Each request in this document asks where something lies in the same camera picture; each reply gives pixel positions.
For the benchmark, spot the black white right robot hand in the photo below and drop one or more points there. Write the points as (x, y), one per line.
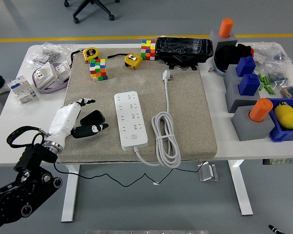
(274, 229)

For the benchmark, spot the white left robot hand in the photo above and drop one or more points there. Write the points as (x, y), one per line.
(63, 119)

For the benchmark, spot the black plug adapter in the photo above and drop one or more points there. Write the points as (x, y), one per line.
(92, 117)

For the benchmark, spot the white power strip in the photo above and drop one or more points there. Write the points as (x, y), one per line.
(130, 122)

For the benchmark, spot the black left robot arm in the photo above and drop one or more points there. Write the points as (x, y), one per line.
(5, 202)

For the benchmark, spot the white table leg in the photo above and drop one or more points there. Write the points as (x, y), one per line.
(69, 195)
(241, 190)

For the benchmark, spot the white circuit breaker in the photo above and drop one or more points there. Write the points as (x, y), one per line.
(20, 89)

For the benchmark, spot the colourful puzzle cube stack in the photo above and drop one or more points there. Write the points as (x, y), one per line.
(148, 50)
(98, 70)

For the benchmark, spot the table control panel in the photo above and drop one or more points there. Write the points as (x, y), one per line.
(280, 161)

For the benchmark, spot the clear bag grey screws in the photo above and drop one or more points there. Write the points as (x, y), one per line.
(48, 52)

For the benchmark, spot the yellow tape measure black label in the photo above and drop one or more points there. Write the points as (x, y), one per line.
(90, 54)

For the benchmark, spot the yellow tape measure silver clip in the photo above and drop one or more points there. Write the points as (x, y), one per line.
(133, 61)

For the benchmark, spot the blue storage bin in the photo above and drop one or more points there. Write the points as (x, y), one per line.
(280, 136)

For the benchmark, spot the grey holder block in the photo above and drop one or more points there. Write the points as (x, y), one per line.
(249, 129)
(234, 100)
(213, 35)
(230, 73)

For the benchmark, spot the yellow lemon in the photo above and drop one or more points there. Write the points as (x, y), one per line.
(285, 117)

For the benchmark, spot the orange cylinder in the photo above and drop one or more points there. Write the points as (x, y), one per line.
(225, 28)
(260, 111)

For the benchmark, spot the grey-brown mat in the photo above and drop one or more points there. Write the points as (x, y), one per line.
(185, 109)

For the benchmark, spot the small black white toy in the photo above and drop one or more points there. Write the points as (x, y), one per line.
(281, 103)

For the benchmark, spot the green plastic anchor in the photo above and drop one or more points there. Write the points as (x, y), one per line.
(260, 77)
(267, 88)
(266, 80)
(271, 90)
(261, 86)

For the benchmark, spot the clear bag of resistors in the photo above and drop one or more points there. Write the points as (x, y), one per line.
(291, 91)

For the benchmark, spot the black wrapped box device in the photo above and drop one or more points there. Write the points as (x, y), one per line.
(183, 46)

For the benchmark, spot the blue peg block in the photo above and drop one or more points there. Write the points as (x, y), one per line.
(249, 85)
(245, 67)

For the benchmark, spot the clear bag blue parts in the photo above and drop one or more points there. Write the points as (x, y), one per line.
(278, 73)

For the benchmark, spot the pale blue round base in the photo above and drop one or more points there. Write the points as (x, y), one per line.
(218, 69)

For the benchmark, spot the black cloth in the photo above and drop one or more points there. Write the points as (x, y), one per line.
(228, 56)

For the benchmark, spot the clear bag white parts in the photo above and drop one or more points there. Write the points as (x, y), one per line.
(266, 52)

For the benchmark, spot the small red item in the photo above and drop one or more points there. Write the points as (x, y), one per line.
(252, 52)

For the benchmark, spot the white wall socket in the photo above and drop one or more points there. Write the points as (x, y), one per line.
(63, 70)
(45, 74)

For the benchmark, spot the silver metal bracket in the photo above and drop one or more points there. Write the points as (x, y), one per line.
(207, 172)

